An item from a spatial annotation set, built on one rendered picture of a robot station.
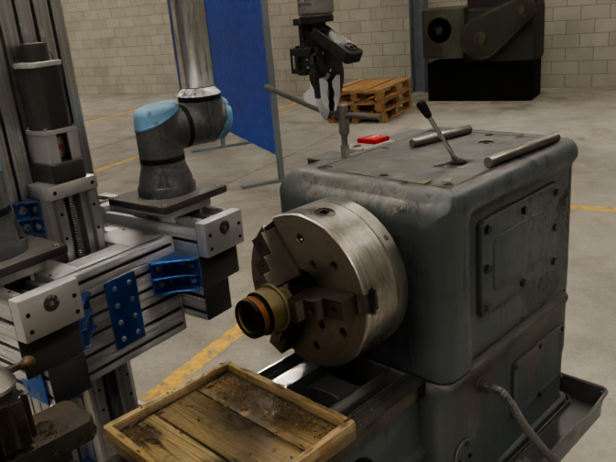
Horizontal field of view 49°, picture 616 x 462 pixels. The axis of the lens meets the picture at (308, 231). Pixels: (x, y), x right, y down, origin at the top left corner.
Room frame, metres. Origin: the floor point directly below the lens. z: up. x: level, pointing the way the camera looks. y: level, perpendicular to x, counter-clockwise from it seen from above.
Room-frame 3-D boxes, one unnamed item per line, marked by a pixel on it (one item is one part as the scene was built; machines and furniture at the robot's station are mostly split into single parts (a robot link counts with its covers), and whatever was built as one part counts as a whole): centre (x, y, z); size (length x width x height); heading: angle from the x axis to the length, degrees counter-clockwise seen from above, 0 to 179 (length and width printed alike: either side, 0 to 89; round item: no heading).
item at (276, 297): (1.12, 0.09, 1.08); 0.09 x 0.09 x 0.09; 44
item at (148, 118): (1.74, 0.36, 1.33); 0.13 x 0.12 x 0.14; 131
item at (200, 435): (1.03, 0.18, 0.89); 0.36 x 0.30 x 0.04; 44
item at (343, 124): (1.41, -0.09, 1.34); 0.02 x 0.02 x 0.12
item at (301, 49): (1.45, -0.05, 1.52); 0.09 x 0.08 x 0.12; 45
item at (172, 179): (1.73, 0.36, 1.21); 0.15 x 0.15 x 0.10
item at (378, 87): (9.50, -1.04, 0.22); 1.25 x 0.86 x 0.44; 152
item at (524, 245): (1.51, -0.30, 1.06); 0.59 x 0.48 x 0.39; 134
